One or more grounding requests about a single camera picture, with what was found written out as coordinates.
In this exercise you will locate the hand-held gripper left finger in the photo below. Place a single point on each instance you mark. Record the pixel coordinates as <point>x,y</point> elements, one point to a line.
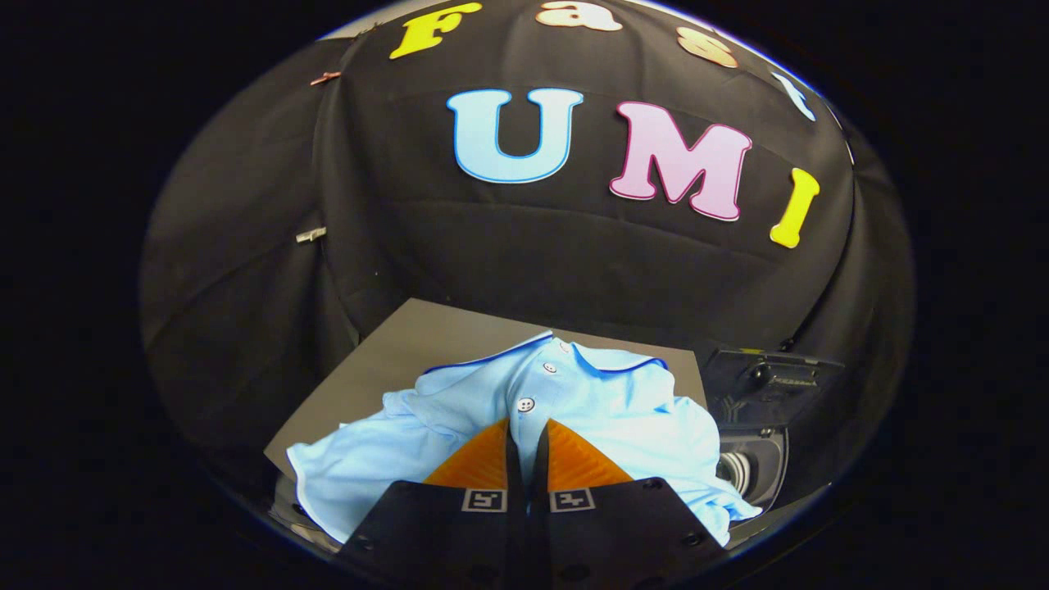
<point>512,492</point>

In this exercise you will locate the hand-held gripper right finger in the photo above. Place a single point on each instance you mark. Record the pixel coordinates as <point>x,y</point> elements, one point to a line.
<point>541,492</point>

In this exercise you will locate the light blue polo shirt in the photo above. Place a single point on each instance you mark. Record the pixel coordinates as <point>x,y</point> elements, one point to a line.
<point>606,410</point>

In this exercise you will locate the dark washing machine lid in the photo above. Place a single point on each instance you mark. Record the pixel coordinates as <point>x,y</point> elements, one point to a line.
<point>770,385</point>

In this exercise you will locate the grey cabinet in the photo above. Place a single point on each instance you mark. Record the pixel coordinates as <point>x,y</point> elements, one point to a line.
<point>393,360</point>

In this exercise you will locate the silver clip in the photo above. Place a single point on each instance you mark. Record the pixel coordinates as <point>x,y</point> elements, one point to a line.
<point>311,235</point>

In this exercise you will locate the copper clip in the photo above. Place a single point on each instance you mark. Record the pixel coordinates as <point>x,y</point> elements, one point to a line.
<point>325,78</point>

